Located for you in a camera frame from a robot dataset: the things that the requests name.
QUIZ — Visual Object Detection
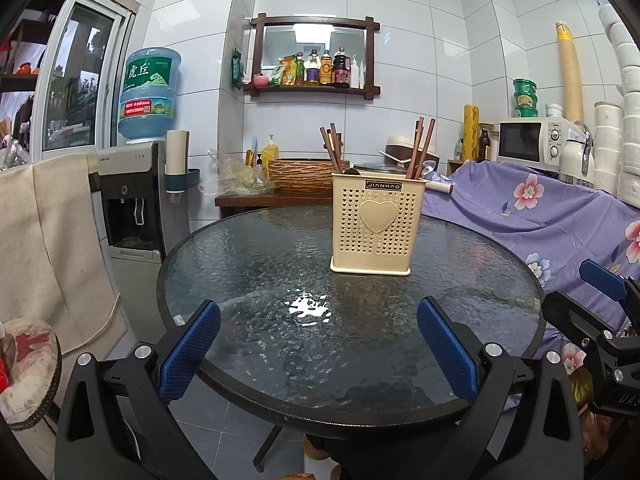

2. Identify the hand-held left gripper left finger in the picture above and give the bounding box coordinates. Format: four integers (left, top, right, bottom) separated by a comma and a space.
55, 300, 223, 480

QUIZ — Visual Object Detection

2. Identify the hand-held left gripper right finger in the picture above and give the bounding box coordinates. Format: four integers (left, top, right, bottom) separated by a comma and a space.
416, 296, 586, 480

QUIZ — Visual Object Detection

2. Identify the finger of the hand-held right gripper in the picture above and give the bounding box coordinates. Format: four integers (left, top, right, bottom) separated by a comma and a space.
542, 290, 617, 357
579, 258, 640, 307

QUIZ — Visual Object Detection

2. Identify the beige plastic utensil holder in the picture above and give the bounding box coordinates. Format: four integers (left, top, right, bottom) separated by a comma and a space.
329, 172, 427, 276

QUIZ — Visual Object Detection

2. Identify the dark wooden chopstick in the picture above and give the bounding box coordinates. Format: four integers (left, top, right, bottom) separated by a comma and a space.
326, 132, 343, 174
415, 118, 437, 179

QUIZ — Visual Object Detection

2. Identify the purple floral cloth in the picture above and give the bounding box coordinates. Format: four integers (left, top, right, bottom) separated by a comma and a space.
420, 157, 640, 411

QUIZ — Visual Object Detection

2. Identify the white thermos kettle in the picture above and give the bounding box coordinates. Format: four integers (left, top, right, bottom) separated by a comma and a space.
559, 122, 597, 188

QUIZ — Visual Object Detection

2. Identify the white microwave oven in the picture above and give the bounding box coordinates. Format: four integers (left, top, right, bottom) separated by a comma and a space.
496, 116, 583, 170

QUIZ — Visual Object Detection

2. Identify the wooden side table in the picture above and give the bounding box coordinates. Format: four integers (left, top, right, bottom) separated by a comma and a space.
215, 191, 335, 220

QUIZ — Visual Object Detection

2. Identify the cushioned stool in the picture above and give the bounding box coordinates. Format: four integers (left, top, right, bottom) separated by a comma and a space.
0, 319, 63, 431

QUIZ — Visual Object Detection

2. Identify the clear plastic bag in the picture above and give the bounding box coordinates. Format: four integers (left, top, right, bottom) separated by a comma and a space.
207, 152, 276, 196

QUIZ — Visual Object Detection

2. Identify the beige cloth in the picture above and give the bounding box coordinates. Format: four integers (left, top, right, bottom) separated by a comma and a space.
0, 154, 128, 356

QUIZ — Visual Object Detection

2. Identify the grey water dispenser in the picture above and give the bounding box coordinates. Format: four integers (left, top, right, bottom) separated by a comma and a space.
89, 141, 193, 263

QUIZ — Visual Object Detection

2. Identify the paper cup dispenser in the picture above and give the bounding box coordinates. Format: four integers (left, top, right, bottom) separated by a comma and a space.
165, 129, 201, 203

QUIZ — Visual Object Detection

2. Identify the yellow roll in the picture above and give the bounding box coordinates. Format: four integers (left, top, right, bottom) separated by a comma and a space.
463, 105, 481, 163

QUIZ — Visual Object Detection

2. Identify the stack of green bowls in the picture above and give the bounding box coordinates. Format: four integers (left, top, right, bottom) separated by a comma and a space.
512, 78, 538, 119

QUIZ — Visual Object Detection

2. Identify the wicker wash basin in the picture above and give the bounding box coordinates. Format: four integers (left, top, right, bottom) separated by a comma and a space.
268, 157, 351, 192

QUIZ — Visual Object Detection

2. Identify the tall paper cup stack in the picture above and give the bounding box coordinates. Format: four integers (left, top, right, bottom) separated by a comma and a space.
555, 21, 586, 123

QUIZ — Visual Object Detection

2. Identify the yellow soap bottle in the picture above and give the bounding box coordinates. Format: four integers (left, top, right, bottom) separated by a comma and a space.
262, 134, 281, 181

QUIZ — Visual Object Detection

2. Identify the brown rice cooker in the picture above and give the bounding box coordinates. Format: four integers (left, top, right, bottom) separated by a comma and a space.
385, 135, 441, 171

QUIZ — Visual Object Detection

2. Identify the blue water bottle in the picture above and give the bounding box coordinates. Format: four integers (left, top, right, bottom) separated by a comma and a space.
118, 47, 182, 145

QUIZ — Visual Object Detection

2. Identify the yellow seasoning packet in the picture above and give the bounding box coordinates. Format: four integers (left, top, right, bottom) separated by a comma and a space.
272, 57, 297, 86

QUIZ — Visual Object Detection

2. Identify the sliding glass window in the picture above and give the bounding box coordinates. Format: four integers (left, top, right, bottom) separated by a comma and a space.
40, 0, 138, 153

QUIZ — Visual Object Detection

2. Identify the dark soy sauce bottle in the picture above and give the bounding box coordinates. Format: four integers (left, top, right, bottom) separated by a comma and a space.
331, 46, 351, 88

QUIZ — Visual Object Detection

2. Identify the wooden storage shelf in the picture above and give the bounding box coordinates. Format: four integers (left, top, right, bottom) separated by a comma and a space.
0, 15, 51, 161

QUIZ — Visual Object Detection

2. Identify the wooden framed mirror shelf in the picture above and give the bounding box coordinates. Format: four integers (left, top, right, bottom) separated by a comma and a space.
243, 12, 382, 102

